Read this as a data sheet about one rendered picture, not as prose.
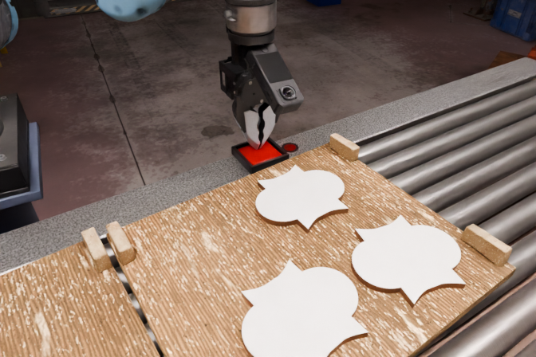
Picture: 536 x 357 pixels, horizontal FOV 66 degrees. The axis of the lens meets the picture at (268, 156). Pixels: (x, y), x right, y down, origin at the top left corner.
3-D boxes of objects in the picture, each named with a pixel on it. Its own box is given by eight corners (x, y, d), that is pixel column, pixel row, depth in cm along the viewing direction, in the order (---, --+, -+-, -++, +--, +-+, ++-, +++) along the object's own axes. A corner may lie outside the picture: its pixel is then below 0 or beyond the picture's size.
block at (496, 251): (458, 239, 56) (463, 225, 55) (467, 233, 57) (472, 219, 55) (500, 268, 52) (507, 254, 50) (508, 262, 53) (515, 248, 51)
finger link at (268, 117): (259, 131, 79) (258, 88, 74) (276, 147, 75) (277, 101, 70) (245, 136, 78) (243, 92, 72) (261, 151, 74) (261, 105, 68)
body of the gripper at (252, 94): (257, 83, 75) (256, 16, 68) (283, 102, 69) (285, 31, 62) (219, 93, 72) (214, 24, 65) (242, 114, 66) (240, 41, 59)
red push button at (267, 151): (237, 154, 76) (237, 148, 75) (266, 145, 78) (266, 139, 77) (254, 171, 72) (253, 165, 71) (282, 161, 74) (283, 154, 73)
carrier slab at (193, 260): (108, 241, 58) (105, 233, 57) (330, 147, 77) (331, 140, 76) (236, 503, 34) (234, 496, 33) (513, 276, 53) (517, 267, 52)
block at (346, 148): (328, 147, 74) (329, 134, 72) (336, 143, 75) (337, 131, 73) (351, 163, 70) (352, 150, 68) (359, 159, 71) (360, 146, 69)
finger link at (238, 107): (256, 123, 72) (255, 77, 67) (262, 128, 71) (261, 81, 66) (232, 131, 70) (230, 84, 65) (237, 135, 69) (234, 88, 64)
